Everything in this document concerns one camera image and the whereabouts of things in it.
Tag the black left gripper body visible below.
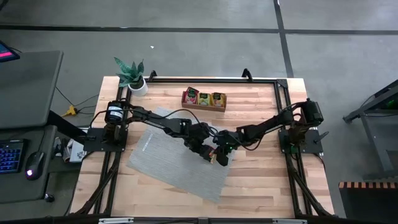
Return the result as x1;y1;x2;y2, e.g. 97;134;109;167
183;123;215;152

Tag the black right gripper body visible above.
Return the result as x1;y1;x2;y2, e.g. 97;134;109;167
213;130;246;153

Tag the green lemon lime tea packet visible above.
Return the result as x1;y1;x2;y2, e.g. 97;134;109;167
197;92;213;107

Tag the red strawberry tea packet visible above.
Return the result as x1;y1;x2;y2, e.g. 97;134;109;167
183;86;200;105

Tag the wooden compartment tea box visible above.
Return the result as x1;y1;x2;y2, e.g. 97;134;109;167
181;86;228;113

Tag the grey woven placemat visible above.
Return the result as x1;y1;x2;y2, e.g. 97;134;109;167
126;106;234;205

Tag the snake plant in white pot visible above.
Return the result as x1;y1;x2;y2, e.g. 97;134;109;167
113;56;149;97

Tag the white cardboard box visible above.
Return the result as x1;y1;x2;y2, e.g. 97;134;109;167
63;138;88;164

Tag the yellow power plug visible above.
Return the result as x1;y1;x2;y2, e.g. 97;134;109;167
61;105;79;118

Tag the black case orange striped edge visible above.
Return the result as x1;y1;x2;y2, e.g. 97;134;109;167
338;180;398;224

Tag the black computer mouse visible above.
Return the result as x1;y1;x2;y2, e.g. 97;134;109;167
24;151;46;182

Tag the grey desk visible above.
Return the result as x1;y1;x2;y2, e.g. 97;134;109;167
0;50;65;205

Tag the black backlit keyboard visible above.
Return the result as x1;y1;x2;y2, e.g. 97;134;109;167
0;139;26;175

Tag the screen with pink picture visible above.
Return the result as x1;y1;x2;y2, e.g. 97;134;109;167
0;39;21;63

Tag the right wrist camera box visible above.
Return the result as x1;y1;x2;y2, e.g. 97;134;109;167
222;132;240;147

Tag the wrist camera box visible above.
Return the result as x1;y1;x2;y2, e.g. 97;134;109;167
222;132;240;147
190;124;209;140

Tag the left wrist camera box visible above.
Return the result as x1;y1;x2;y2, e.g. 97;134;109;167
190;124;209;140

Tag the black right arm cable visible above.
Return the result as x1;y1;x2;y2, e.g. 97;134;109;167
229;136;265;152

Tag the silver metal bracket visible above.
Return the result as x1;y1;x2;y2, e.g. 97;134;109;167
98;217;135;224
272;218;308;224

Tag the black floor cable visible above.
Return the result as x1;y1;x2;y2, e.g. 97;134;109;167
55;86;101;116

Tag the black metal cart frame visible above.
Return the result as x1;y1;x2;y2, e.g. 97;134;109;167
342;79;398;182

